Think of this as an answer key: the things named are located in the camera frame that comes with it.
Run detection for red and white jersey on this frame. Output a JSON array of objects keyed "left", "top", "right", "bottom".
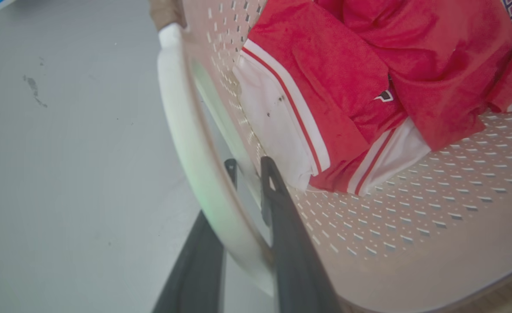
[{"left": 232, "top": 0, "right": 512, "bottom": 196}]

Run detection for brown wooden furniture piece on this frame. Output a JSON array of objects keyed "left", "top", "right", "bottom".
[{"left": 149, "top": 0, "right": 187, "bottom": 31}]

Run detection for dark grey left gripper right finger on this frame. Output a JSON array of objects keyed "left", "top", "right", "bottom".
[{"left": 260, "top": 156, "right": 342, "bottom": 313}]

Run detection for white perforated plastic laundry basket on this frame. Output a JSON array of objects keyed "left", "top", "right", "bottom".
[{"left": 157, "top": 0, "right": 512, "bottom": 313}]

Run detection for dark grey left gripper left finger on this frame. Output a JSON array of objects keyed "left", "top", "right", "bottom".
[{"left": 152, "top": 159, "right": 238, "bottom": 313}]

